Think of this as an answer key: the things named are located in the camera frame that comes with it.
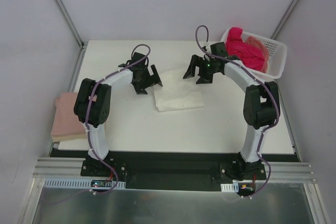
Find white slotted cable duct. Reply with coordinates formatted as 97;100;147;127
44;178;126;190
220;182;239;193

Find aluminium corner post right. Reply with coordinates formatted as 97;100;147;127
271;0;300;40

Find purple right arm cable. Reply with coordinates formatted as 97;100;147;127
195;25;279;200

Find folded beige t shirt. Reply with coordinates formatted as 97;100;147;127
51;133;86;143

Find aluminium corner post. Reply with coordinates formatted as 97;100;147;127
40;0;85;49
271;0;300;40

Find folded pink t shirt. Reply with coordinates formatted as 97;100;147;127
50;92;85;136

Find crumpled red t shirt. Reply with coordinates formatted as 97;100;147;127
226;27;265;71

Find white plastic laundry basket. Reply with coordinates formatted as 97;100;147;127
219;29;288;80

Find white slotted cable duct left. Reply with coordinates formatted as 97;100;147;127
44;178;126;190

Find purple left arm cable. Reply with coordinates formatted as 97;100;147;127
86;44;152;197

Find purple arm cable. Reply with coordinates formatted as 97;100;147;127
195;25;279;200
86;44;152;197

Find crumpled salmon pink garment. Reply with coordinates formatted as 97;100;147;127
245;36;269;73

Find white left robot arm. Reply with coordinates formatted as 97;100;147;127
74;51;163;179

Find aluminium front rail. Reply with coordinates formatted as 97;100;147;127
33;157;317;184

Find aluminium corner post left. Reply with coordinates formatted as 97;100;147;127
40;0;85;49

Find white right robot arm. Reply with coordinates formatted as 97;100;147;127
183;42;280;181

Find white slotted cable duct right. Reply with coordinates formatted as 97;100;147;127
220;182;239;193

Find cream white t shirt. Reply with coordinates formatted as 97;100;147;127
153;69;204;112

